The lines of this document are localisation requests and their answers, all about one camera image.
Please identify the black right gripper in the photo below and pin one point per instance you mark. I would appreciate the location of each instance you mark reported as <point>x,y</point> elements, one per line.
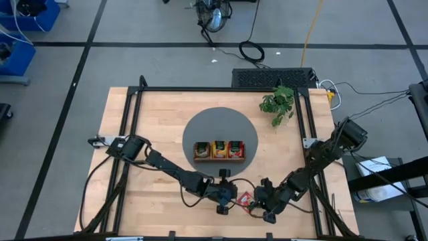
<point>271,198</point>

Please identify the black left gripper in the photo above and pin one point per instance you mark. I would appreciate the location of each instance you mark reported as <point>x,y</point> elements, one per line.
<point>224,193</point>

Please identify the red strawberry tea packet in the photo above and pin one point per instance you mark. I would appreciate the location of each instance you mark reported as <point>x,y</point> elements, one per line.
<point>245,200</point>
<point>236,149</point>

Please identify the brown wooden compartment box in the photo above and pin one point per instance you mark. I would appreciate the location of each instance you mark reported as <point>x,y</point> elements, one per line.
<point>219,160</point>

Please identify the yellow mango tea packet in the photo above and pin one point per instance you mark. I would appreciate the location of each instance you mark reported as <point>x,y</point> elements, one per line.
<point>219,149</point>

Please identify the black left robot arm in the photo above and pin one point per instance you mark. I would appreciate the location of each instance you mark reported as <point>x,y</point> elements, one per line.
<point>167,167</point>

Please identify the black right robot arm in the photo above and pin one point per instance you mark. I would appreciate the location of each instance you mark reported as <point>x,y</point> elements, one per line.
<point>317,157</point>

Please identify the grey round woven placemat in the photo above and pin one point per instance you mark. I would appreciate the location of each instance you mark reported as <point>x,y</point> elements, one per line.
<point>219,124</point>

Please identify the green potted plant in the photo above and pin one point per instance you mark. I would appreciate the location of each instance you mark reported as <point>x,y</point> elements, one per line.
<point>277,102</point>

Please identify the white paper box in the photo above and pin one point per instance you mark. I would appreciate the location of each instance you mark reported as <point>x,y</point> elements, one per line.
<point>371,165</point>

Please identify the black perforated computer tower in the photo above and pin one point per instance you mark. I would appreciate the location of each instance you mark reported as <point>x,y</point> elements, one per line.
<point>267,78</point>

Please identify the yellow power plug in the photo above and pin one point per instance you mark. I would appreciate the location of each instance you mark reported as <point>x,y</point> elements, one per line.
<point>330,96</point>

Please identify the black cart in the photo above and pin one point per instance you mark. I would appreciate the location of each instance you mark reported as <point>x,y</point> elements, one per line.
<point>388,175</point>

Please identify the black floor fan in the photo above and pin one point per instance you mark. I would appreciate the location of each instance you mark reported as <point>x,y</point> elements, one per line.
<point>214,16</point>

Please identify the black wheeled object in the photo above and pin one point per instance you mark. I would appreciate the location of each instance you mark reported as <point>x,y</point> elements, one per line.
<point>4,112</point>

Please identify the blue storage bin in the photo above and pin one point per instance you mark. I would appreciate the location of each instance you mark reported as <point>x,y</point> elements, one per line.
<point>20,60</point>
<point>47,20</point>

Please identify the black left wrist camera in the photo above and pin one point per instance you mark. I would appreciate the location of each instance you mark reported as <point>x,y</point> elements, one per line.
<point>224,173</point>

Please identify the black metal table frame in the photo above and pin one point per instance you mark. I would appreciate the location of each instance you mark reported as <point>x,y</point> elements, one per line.
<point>200,89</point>

